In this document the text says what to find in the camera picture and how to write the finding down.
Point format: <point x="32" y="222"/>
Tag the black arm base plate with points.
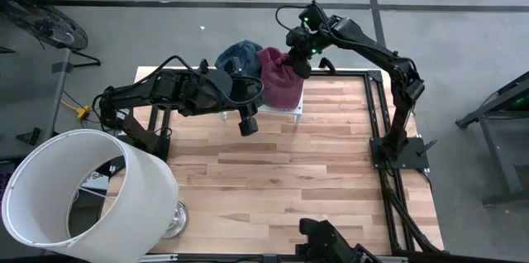
<point x="413" y="157"/>

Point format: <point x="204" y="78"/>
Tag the grey metal stand pole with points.
<point x="60" y="89"/>

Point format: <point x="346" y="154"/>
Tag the black box with green light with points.
<point x="516" y="103"/>

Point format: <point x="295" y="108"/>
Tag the dark metal table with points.
<point x="494" y="147"/>

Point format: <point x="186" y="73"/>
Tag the white perforated metal rack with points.
<point x="285" y="111"/>

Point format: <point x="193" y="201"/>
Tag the black floor fan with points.
<point x="49" y="27"/>

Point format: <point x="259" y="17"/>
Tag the black clamp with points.
<point x="203" y="64"/>
<point x="327" y="63"/>

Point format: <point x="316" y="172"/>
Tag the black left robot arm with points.
<point x="140" y="91"/>

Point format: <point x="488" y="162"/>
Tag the black aluminium table frame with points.
<point x="351" y="73"/>

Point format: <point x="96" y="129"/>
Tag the maroon baseball cap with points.
<point x="281" y="85"/>

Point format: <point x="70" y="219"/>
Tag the white printed label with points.
<point x="99" y="181"/>

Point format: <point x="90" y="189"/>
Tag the grey metal bracket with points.
<point x="159" y="258"/>
<point x="394" y="259"/>

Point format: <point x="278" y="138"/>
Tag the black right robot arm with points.
<point x="372" y="50"/>

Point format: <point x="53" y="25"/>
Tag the white lamp shade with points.
<point x="144" y="197"/>

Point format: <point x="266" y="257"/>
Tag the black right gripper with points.
<point x="301" y="66"/>

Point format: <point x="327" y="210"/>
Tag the navy denim baseball cap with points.
<point x="246" y="52"/>

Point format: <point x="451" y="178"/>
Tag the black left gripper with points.
<point x="248" y="126"/>

